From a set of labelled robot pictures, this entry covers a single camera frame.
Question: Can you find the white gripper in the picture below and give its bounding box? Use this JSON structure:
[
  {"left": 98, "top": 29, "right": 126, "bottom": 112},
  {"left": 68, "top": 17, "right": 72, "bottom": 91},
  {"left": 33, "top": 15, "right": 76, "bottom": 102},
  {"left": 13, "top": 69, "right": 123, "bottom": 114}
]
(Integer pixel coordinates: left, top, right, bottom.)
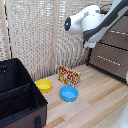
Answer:
[{"left": 83, "top": 39, "right": 98, "bottom": 50}]

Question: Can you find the thin wooden post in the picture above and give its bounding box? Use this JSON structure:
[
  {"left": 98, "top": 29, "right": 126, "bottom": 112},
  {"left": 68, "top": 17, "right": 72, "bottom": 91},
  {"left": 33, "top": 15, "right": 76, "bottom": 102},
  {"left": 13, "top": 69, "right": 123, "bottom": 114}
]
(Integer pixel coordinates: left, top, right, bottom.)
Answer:
[{"left": 0, "top": 0, "right": 11, "bottom": 62}]

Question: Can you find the blue plastic bowl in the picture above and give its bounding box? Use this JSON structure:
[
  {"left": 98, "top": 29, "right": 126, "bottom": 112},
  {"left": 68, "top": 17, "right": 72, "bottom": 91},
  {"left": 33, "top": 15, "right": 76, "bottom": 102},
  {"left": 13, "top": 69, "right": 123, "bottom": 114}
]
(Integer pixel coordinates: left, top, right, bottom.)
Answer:
[{"left": 59, "top": 85, "right": 80, "bottom": 103}]

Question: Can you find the short silver drawer handle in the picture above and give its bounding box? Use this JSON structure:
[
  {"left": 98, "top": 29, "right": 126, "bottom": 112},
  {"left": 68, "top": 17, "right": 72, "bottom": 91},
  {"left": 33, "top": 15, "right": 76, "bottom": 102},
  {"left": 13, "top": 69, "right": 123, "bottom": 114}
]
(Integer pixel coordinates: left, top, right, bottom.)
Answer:
[{"left": 109, "top": 29, "right": 128, "bottom": 36}]

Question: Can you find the red yellow snack box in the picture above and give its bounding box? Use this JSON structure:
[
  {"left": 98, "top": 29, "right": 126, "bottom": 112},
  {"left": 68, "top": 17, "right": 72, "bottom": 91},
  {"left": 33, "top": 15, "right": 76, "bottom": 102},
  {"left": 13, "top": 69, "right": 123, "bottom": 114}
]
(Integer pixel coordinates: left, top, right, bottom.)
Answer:
[{"left": 57, "top": 65, "right": 82, "bottom": 88}]

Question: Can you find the brown drawer with long handle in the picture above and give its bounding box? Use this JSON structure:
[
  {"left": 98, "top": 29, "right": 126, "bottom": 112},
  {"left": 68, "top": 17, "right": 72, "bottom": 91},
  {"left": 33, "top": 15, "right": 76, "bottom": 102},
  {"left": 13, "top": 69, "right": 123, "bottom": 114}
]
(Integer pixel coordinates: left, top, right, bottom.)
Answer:
[{"left": 89, "top": 42, "right": 128, "bottom": 80}]

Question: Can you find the black fabric storage box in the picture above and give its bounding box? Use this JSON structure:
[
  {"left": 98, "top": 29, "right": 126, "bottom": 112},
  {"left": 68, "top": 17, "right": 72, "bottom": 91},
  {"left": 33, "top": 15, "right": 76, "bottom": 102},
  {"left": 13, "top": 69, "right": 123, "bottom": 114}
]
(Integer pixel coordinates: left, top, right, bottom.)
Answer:
[{"left": 0, "top": 57, "right": 49, "bottom": 128}]

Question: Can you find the wide wooden post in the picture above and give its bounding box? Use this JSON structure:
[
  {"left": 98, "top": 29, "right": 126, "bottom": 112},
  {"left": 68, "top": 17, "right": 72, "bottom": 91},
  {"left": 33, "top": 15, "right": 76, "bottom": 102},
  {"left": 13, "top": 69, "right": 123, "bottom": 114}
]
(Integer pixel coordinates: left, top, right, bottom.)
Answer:
[{"left": 49, "top": 0, "right": 61, "bottom": 76}]

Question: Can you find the long silver drawer handle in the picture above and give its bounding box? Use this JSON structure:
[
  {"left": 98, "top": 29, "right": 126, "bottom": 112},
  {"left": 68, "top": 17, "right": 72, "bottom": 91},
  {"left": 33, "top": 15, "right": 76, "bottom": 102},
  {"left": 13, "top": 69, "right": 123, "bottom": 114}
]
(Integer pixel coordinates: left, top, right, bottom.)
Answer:
[{"left": 97, "top": 54, "right": 122, "bottom": 67}]

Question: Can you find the dark wooden drawer cabinet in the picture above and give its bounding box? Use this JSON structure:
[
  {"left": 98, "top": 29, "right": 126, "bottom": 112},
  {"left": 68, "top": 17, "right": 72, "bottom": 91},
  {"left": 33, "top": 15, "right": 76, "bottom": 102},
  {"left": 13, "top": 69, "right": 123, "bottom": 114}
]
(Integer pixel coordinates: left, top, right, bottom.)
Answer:
[{"left": 87, "top": 8, "right": 128, "bottom": 83}]

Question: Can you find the yellow plastic bowl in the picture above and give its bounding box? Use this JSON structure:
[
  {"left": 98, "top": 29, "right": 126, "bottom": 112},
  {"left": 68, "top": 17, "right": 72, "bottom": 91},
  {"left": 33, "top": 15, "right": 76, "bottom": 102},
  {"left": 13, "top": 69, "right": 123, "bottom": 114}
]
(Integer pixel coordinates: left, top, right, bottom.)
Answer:
[{"left": 35, "top": 78, "right": 54, "bottom": 94}]

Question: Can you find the bamboo blind curtain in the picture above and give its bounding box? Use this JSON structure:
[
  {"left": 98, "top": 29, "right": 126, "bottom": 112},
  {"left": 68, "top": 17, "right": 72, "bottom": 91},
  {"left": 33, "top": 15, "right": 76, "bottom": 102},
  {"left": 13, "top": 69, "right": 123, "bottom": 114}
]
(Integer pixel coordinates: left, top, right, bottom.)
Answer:
[{"left": 0, "top": 0, "right": 101, "bottom": 83}]

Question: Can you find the brown drawer with short handle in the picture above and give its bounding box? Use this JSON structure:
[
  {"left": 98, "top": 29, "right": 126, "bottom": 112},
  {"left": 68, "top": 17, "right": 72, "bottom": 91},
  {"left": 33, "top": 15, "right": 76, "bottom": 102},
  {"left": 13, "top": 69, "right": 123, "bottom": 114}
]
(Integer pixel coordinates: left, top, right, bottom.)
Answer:
[{"left": 99, "top": 22, "right": 128, "bottom": 51}]

